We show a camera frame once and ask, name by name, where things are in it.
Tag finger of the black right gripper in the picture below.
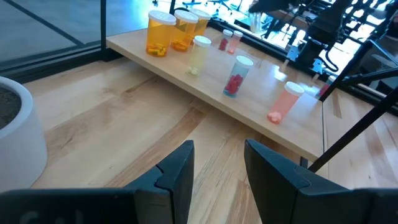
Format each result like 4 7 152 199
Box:
248 0 292 13

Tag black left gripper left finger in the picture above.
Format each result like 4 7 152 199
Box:
124 139 196 224

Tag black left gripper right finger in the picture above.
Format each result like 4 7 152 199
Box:
244 139 355 224

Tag large orange pill bottle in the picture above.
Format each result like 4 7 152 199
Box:
145 9 177 58
188 8 212 38
170 9 200 53

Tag small blue bottle red pills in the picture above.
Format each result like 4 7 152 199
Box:
218 29 234 52
315 75 338 99
222 55 254 98

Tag small pink pill bottle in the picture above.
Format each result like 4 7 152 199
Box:
226 30 244 55
266 81 305 125

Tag blue office chair base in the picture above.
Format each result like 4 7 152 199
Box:
182 0 203 9
206 0 238 7

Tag snake plant in white pot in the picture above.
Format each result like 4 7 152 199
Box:
0 76 48 193

